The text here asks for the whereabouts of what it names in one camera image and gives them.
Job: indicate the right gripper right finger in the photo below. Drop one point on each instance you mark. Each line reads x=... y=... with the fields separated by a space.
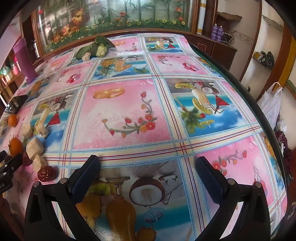
x=253 y=222

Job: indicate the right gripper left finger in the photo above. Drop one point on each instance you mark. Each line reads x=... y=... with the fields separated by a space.
x=41 y=222

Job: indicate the orange tangerine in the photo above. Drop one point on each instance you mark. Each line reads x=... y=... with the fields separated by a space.
x=15 y=147
x=12 y=120

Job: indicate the red jujube date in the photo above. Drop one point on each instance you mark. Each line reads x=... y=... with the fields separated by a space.
x=47 y=173

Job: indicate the black smartphone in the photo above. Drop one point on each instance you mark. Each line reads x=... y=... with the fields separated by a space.
x=15 y=104

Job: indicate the purple thermos bottle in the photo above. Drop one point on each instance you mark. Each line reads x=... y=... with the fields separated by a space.
x=24 y=61

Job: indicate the white plastic bag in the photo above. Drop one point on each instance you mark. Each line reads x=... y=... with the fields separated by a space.
x=270 y=103

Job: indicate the green leaf vegetable bundle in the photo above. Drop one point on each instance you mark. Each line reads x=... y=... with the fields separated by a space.
x=98 y=48

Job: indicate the floral glass partition panel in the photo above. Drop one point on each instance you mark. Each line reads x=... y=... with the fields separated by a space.
x=57 y=23

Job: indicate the colourful fruit pattern tablecloth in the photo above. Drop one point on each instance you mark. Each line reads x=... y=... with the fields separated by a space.
x=147 y=109

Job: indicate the purple spray bottles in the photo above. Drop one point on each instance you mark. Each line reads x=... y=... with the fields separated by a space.
x=217 y=32

